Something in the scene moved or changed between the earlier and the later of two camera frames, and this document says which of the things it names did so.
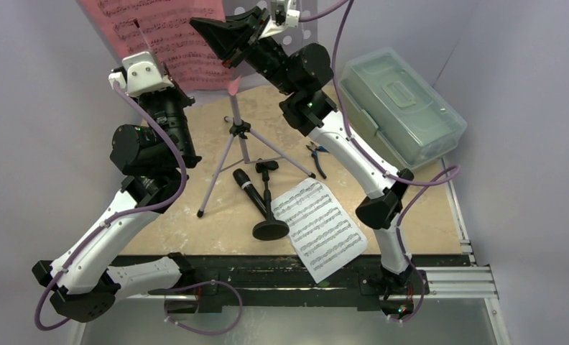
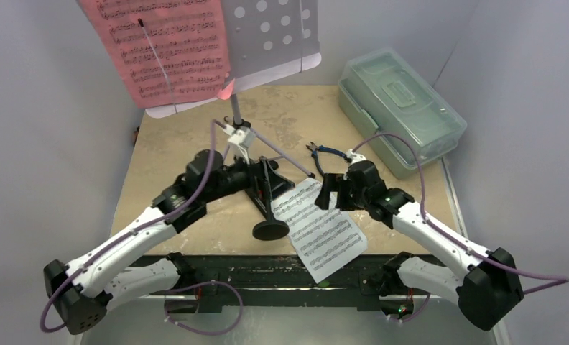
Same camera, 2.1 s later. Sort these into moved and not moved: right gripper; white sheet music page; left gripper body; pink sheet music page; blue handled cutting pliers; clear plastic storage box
Moved: right gripper; left gripper body
Not moved: white sheet music page; pink sheet music page; clear plastic storage box; blue handled cutting pliers
